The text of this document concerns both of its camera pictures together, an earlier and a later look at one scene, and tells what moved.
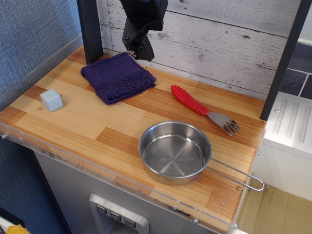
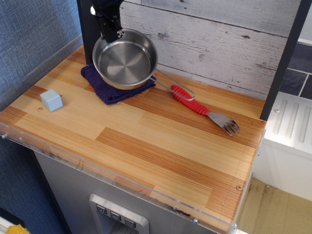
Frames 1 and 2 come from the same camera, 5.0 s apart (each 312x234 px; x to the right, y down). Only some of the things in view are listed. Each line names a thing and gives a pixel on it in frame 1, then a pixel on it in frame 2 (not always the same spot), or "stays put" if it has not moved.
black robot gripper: x=151 y=11 to x=107 y=14
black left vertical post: x=90 y=29 stays put
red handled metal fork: x=229 y=125 stays put
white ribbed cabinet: x=283 y=162 stays put
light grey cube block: x=51 y=100 stays put
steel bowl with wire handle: x=178 y=152 to x=129 y=62
